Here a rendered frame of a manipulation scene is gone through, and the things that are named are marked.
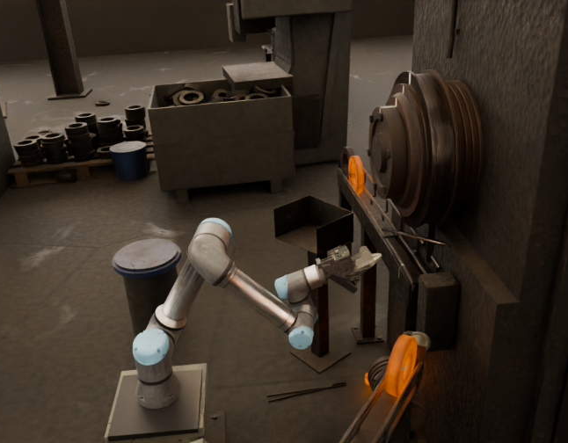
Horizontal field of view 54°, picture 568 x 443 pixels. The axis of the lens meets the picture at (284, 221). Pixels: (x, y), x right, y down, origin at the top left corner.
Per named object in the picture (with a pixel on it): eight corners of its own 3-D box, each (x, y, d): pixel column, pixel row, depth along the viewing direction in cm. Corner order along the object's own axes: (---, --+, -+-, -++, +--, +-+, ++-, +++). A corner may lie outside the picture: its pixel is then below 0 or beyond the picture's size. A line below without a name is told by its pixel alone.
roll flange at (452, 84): (429, 188, 201) (438, 54, 181) (483, 250, 159) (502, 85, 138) (402, 191, 201) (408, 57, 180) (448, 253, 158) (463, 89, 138)
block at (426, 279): (447, 334, 176) (453, 269, 166) (456, 351, 169) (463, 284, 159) (413, 337, 176) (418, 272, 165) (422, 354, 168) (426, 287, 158)
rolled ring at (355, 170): (353, 201, 271) (360, 201, 271) (359, 178, 255) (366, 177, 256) (346, 171, 281) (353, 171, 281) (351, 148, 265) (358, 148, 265)
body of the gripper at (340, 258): (352, 255, 178) (316, 268, 179) (360, 275, 182) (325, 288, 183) (346, 243, 185) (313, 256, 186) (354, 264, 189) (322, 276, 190)
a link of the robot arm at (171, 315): (134, 349, 194) (197, 227, 171) (148, 323, 207) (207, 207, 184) (166, 363, 195) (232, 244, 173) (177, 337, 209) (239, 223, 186)
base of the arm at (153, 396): (133, 410, 186) (128, 387, 182) (140, 379, 200) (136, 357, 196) (178, 407, 187) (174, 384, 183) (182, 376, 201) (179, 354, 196)
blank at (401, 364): (408, 395, 148) (396, 391, 150) (421, 338, 150) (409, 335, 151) (393, 400, 135) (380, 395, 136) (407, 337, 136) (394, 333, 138)
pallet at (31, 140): (157, 144, 555) (151, 101, 536) (156, 172, 483) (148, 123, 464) (32, 157, 539) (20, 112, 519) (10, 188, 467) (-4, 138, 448)
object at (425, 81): (402, 191, 201) (408, 57, 180) (448, 253, 158) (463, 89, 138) (384, 192, 200) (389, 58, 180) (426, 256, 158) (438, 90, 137)
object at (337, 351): (314, 329, 273) (309, 194, 242) (353, 353, 255) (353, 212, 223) (282, 347, 262) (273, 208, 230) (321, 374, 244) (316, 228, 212)
